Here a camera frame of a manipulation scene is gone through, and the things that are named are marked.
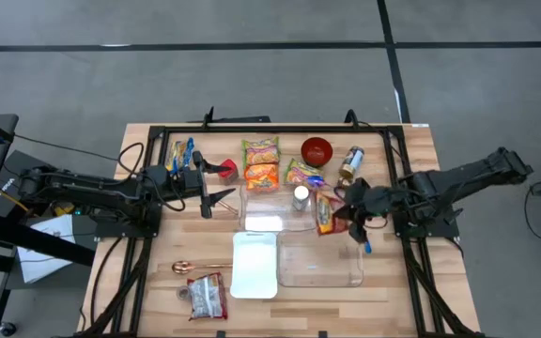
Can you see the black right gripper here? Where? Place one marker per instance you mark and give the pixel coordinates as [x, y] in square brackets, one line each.
[371, 202]

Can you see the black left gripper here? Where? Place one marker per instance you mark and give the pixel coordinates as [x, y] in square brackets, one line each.
[188, 180]

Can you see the red lid spice tin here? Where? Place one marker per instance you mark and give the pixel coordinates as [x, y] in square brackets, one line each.
[229, 174]

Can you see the red yellow ramen packet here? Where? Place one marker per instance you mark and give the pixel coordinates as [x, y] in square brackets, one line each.
[207, 298]
[325, 216]

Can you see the blue yellow ramen packet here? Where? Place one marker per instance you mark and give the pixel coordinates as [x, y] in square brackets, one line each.
[176, 157]

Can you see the white lid shaker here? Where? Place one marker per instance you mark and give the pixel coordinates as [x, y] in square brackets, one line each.
[301, 193]

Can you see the tan lid brown label jar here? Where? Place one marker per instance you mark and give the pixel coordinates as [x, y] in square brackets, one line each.
[351, 162]

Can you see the green lime chili ramen packet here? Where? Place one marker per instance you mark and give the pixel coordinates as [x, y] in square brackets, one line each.
[298, 173]
[261, 151]

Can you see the small clear spice jar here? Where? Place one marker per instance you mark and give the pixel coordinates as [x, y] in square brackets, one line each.
[182, 292]

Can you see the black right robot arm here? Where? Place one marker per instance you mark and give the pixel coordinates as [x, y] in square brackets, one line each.
[463, 176]

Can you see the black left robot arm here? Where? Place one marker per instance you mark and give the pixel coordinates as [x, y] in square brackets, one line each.
[87, 188]

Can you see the copper metal spoon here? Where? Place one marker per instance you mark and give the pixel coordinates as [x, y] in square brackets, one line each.
[181, 267]
[228, 206]

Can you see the blue pen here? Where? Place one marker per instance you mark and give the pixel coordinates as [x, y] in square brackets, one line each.
[368, 247]

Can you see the orange chicken ramen packet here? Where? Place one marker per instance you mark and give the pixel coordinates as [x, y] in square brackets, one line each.
[261, 178]

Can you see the large clear plastic bin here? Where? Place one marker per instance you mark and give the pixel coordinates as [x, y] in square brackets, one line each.
[319, 263]

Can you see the small clear plastic bin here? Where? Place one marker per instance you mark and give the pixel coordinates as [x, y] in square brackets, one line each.
[266, 211]

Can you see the red black bowl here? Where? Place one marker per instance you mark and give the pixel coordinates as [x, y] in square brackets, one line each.
[316, 152]

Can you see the white plastic bin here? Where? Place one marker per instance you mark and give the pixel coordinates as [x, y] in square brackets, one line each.
[254, 267]

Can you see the white label sticker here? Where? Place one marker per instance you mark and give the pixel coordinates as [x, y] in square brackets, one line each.
[419, 125]

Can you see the white paper sheet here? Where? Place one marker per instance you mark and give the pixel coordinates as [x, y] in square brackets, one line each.
[40, 263]

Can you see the black equipment box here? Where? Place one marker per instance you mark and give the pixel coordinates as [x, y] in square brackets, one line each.
[3, 188]

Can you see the black clamp bracket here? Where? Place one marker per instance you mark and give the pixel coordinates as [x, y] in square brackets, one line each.
[209, 116]
[351, 117]

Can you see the black metal table frame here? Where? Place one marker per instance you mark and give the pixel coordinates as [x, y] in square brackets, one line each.
[275, 129]

